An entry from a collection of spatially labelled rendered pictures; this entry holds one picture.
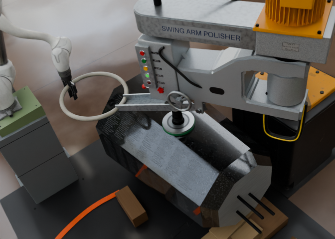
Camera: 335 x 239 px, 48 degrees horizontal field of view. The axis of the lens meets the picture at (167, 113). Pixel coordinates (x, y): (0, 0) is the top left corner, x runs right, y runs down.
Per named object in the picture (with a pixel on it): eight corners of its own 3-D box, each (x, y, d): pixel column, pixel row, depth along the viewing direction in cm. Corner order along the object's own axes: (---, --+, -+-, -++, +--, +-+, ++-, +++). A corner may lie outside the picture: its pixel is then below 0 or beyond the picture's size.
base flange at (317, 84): (286, 57, 297) (286, 52, 293) (341, 86, 266) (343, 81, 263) (241, 87, 280) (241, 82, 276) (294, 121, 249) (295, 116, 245)
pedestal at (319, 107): (279, 113, 356) (284, 48, 305) (341, 153, 315) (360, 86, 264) (228, 151, 333) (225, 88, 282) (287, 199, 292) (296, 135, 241)
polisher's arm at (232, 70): (305, 111, 211) (317, 36, 177) (296, 140, 197) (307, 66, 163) (184, 87, 239) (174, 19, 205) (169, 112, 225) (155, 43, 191)
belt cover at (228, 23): (333, 38, 177) (339, 6, 165) (324, 71, 161) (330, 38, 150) (151, 17, 214) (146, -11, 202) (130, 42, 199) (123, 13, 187)
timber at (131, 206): (117, 201, 311) (114, 192, 302) (130, 193, 314) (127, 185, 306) (135, 228, 291) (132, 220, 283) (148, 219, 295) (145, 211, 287)
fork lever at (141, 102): (216, 93, 230) (213, 87, 227) (205, 115, 218) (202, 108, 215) (128, 96, 269) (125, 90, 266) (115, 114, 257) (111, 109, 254)
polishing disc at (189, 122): (165, 137, 241) (165, 135, 241) (159, 115, 257) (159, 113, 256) (198, 129, 242) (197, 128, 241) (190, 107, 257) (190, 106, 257)
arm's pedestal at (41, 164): (34, 212, 316) (-11, 151, 261) (15, 175, 348) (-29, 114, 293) (86, 180, 333) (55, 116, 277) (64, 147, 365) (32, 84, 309)
